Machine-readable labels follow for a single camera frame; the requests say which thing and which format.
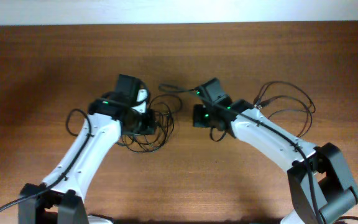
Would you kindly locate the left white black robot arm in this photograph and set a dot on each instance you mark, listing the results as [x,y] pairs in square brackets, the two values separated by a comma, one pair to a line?
[60,198]

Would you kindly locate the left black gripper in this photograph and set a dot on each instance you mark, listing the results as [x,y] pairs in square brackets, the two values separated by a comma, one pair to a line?
[146,125]

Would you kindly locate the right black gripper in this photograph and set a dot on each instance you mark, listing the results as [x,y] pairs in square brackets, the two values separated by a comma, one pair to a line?
[196,121]

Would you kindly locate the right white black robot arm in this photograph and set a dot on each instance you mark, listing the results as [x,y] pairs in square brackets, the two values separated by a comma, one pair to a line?
[321,183]

